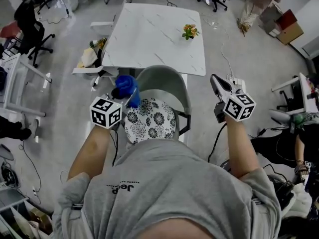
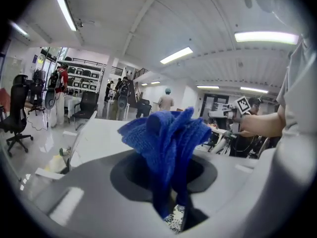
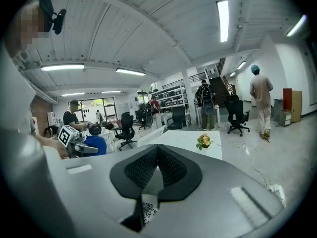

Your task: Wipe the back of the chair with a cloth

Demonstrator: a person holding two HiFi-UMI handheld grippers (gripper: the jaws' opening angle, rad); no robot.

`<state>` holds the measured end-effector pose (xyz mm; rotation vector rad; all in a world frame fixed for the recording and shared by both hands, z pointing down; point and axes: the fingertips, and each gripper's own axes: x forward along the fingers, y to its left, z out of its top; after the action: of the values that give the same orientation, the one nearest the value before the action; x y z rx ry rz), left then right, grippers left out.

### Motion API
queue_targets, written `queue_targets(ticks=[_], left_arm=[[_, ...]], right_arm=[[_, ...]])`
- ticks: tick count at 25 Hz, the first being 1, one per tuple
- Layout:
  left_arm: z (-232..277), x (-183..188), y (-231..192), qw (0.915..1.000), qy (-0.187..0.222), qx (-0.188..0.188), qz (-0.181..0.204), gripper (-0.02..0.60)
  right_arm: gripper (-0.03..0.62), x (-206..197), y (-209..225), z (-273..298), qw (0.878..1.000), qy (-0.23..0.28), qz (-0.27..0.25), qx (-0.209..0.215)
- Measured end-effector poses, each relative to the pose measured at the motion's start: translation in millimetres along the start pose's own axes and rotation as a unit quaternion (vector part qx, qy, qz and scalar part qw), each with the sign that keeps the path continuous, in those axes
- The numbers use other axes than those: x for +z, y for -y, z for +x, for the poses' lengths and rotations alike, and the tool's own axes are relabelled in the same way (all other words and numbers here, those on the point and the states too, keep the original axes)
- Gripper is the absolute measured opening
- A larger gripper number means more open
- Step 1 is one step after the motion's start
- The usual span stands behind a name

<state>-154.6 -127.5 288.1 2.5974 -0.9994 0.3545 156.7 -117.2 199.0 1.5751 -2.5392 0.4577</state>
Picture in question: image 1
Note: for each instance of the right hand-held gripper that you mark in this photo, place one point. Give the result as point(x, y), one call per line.
point(239, 107)

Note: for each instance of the person's left forearm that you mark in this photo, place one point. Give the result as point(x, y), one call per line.
point(92, 148)

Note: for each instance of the white plastic chair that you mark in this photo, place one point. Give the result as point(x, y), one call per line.
point(102, 27)

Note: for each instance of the pale yellow bag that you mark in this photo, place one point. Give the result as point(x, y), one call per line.
point(88, 57)

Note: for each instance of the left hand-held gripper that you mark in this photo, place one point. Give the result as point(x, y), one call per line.
point(106, 112)

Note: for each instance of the potted orange flowers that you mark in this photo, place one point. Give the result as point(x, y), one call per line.
point(190, 32)

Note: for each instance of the blue cloth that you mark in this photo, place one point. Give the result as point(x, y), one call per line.
point(126, 84)

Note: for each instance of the orange flower bouquet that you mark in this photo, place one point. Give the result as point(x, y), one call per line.
point(99, 43)

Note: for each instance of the person's right forearm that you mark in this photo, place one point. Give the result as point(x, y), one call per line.
point(240, 148)

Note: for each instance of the white metal frame desk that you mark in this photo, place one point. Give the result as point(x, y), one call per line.
point(17, 83)

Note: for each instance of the white marble table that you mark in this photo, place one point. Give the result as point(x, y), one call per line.
point(154, 36)

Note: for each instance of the person's gray shirt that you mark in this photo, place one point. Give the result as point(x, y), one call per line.
point(164, 190)

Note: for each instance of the white power strip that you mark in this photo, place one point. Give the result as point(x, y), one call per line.
point(236, 80)

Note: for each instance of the black white floral seat cushion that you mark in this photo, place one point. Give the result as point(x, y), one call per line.
point(149, 122)

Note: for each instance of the brown red cardboard box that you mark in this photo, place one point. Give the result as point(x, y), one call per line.
point(290, 29)

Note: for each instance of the gray plastic chair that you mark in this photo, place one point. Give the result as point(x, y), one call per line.
point(163, 80)

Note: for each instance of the gray white box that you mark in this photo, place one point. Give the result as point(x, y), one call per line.
point(270, 19)

